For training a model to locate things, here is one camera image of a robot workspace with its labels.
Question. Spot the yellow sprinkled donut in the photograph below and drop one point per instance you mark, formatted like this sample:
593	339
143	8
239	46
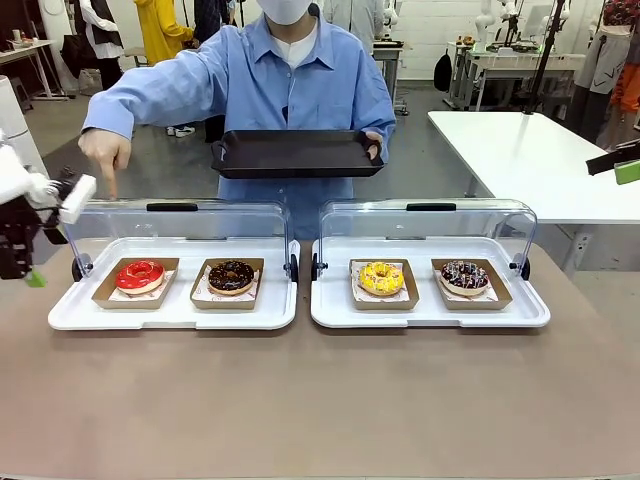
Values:
381	279
412	285

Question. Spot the white cylindrical appliance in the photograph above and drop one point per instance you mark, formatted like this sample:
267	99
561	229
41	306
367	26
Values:
15	110

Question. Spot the chocolate sprinkled donut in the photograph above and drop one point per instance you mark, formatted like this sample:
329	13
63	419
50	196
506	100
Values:
231	277
502	290

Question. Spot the white display tray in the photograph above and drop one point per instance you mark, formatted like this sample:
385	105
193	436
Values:
170	317
430	317

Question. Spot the black serving tray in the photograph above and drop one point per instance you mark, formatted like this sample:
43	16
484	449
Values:
295	155

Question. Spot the black backpack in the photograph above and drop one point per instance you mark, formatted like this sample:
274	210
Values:
443	70

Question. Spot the person's left forearm blue sleeve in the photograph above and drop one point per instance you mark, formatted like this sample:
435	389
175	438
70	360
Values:
372	112

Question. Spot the black tripod pole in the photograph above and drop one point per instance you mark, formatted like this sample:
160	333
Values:
545	55

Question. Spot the large white table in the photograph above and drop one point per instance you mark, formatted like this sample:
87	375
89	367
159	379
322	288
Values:
525	150

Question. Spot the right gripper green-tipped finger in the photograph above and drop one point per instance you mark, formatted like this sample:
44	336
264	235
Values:
629	172
617	156

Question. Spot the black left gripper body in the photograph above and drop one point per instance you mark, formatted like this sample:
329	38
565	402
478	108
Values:
12	240

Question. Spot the person in dark clothes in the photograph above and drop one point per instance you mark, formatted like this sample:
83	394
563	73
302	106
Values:
212	20

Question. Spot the white workbench with equipment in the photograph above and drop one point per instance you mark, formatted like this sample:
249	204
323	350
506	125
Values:
520	62

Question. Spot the white paper liner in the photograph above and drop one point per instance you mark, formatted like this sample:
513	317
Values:
169	280
201	292
492	295
356	271

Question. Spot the red glazed donut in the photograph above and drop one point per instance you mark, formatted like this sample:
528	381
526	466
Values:
102	297
140	277

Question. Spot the person in black vest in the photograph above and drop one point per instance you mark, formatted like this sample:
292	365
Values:
97	30

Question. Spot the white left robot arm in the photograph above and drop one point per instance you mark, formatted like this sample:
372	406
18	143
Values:
12	175

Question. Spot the person in blue shirt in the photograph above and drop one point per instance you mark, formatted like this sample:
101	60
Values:
300	90

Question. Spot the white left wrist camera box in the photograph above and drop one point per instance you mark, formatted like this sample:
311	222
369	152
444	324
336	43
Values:
77	200

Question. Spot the person's left hand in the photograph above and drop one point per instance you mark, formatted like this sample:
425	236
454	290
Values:
375	145

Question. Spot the person's right forearm blue sleeve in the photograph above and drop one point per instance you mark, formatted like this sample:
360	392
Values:
135	100

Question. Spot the clear plastic display lid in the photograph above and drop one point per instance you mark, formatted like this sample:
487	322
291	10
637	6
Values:
450	225
200	225

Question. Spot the dark white-drizzled sprinkled donut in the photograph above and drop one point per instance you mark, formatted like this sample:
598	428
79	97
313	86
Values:
465	277

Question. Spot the white face mask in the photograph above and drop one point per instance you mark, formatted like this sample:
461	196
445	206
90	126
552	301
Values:
287	11

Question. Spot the person in yellow jacket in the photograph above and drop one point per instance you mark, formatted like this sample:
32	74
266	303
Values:
160	30

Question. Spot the small white side table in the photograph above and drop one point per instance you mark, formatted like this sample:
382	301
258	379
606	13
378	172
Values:
25	47

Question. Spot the person's right hand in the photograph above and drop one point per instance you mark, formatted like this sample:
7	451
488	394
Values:
107	147

